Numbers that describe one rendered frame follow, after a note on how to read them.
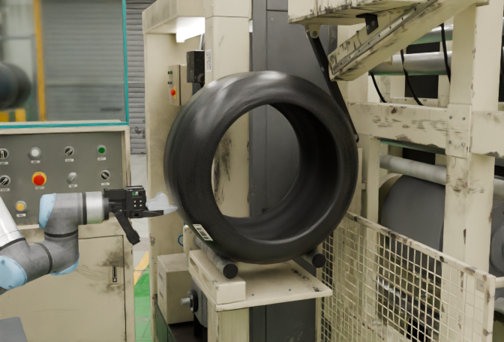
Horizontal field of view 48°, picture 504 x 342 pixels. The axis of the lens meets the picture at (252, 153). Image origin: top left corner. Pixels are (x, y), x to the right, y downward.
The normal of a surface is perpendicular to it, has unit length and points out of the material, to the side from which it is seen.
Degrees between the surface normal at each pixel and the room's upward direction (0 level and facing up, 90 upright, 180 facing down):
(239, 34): 90
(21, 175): 90
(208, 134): 85
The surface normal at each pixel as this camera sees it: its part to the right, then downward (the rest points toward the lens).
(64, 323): 0.35, 0.14
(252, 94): 0.26, -0.05
